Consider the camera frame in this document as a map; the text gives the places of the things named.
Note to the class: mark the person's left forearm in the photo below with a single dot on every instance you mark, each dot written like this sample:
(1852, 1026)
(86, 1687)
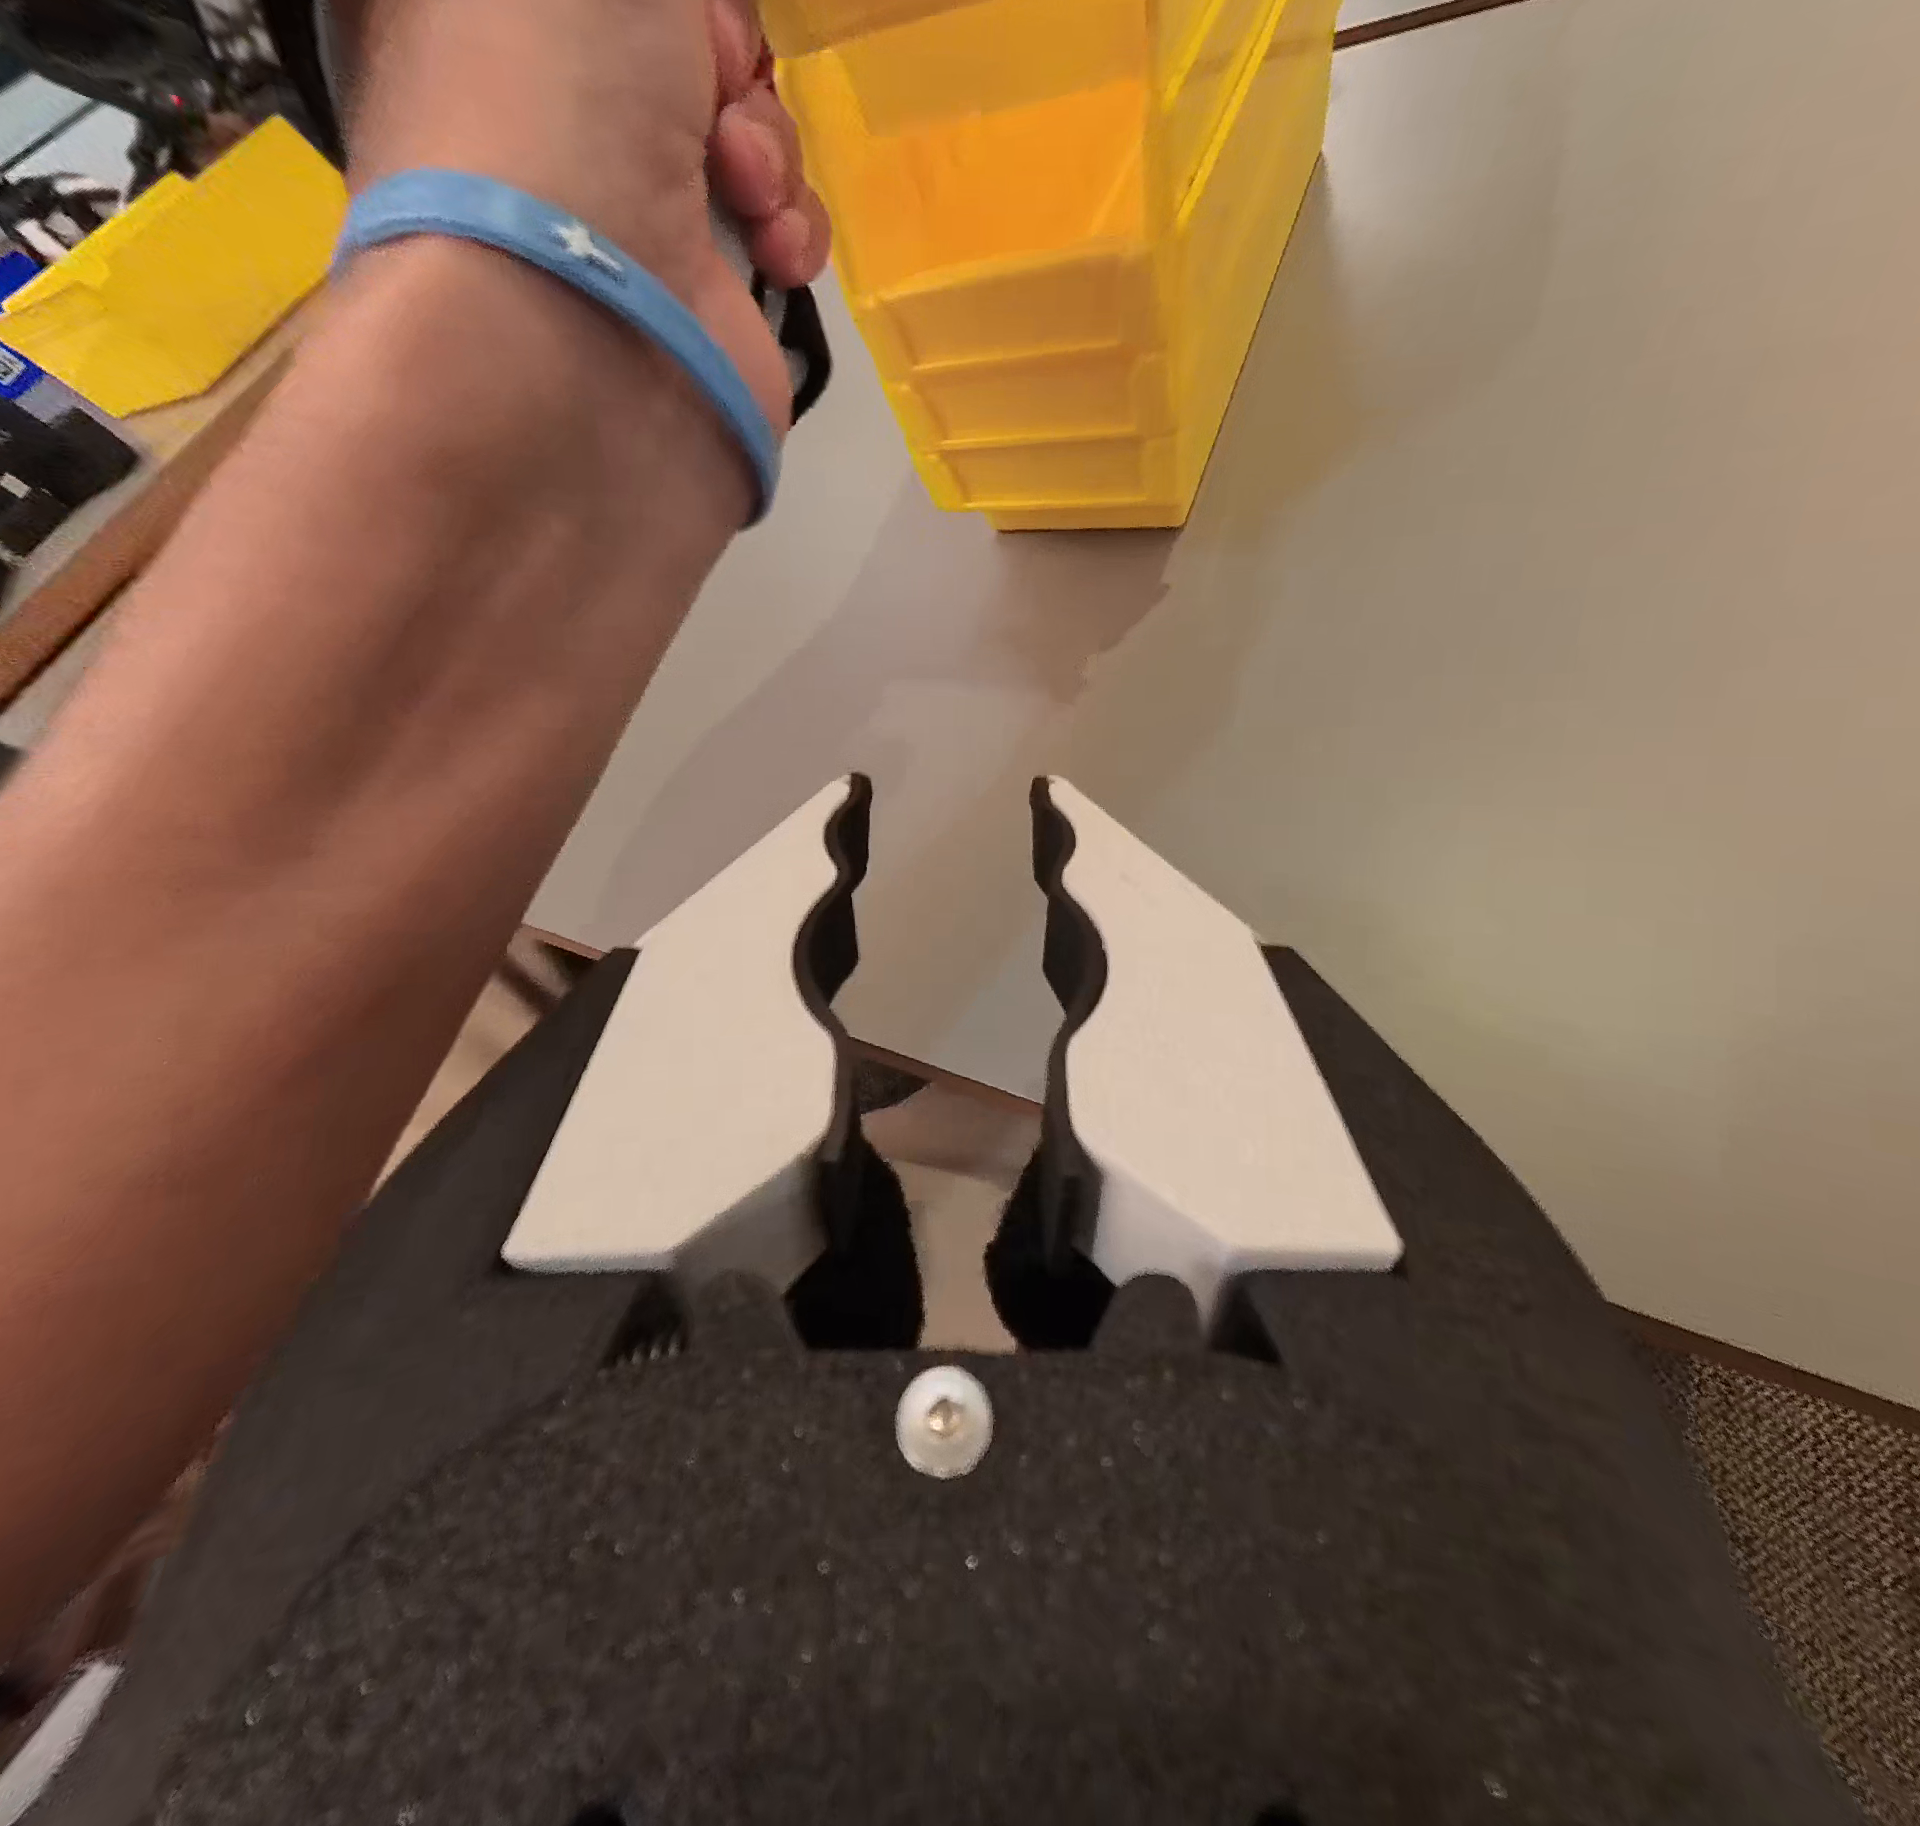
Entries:
(299, 807)

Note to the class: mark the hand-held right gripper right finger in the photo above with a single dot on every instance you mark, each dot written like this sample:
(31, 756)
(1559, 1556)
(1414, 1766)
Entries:
(1217, 1108)

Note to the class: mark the blue rubber wristband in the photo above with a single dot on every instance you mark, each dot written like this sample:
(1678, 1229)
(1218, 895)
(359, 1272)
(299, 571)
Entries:
(593, 248)

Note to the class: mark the person's left hand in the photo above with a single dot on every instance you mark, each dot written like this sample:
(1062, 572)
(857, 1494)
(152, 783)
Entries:
(525, 56)

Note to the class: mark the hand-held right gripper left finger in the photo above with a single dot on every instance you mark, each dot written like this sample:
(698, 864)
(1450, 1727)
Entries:
(675, 1108)

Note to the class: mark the black device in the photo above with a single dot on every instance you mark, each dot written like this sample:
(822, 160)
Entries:
(68, 452)

